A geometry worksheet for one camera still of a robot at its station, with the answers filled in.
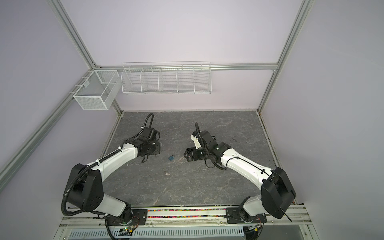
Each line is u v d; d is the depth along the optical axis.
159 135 0.75
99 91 0.99
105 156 0.51
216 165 0.61
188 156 0.71
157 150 0.81
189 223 0.73
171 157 0.95
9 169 0.51
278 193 0.41
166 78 0.99
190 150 0.71
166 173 0.89
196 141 0.73
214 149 0.61
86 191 0.42
